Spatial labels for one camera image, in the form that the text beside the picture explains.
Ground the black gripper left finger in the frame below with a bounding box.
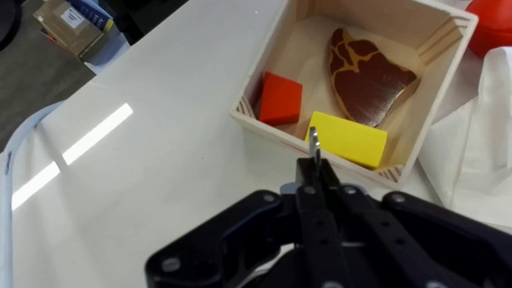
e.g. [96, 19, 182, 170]
[144, 158, 342, 288]

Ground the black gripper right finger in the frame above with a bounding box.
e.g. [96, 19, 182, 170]
[318, 160, 512, 288]

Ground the yellow toy block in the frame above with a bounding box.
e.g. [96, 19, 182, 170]
[309, 110, 389, 168]

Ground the white folded cloth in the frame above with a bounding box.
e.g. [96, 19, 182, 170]
[419, 46, 512, 232]

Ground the orange toy block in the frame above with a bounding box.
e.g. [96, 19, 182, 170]
[258, 72, 302, 126]

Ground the brown toy steak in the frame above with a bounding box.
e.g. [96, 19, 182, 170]
[328, 29, 419, 126]

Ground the wooden box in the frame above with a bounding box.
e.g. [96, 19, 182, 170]
[230, 0, 478, 187]

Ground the orange cup on counter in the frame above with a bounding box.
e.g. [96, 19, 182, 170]
[467, 0, 512, 56]

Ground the cardboard box on floor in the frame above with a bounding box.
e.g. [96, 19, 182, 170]
[34, 0, 114, 61]

